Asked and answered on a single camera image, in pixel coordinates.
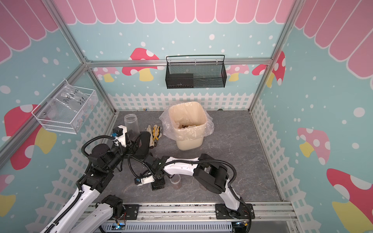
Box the clear tea jar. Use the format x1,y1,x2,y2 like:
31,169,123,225
124,114,140,140
170,174,182,190

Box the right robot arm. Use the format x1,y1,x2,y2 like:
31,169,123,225
127,153,255,220

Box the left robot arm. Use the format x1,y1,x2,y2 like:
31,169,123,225
42,132,151,233

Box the black plastic tool case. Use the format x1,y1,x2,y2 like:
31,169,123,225
132,132,151,160

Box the white yellow work gloves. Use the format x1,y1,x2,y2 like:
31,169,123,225
146,125,162,149

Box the clear plastic bin liner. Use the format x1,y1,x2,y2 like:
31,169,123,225
159,103,215,140

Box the beige trash bin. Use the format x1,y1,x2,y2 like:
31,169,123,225
169,102,207,150

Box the clear plastic bag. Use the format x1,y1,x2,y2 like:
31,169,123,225
43,80,99,133

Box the black box in basket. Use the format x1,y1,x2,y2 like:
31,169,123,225
166,73,194,89

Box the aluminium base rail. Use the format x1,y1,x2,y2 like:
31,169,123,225
55,201,298,225

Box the black wire mesh basket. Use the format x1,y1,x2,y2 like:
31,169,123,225
165,54,227,88

